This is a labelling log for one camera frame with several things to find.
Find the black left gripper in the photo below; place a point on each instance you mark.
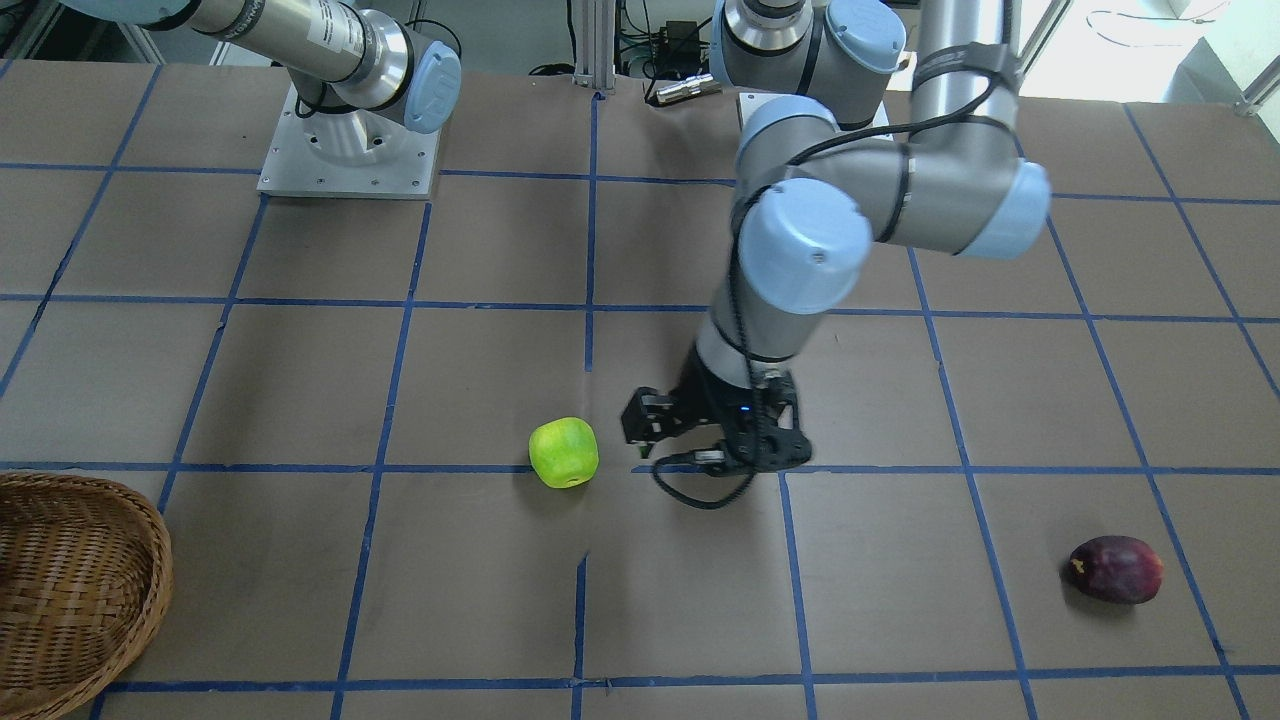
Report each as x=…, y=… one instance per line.
x=700, y=398

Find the green apple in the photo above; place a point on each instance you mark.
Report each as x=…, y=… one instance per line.
x=564, y=453

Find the dark red apple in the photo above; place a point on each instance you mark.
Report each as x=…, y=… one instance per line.
x=1115, y=569

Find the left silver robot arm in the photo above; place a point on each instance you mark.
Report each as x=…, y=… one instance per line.
x=818, y=184

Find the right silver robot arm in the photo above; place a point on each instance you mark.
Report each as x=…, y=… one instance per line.
x=341, y=59

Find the woven wicker basket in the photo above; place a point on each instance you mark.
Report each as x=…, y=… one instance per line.
x=87, y=575

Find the aluminium frame post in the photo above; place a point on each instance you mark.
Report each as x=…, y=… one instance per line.
x=594, y=32

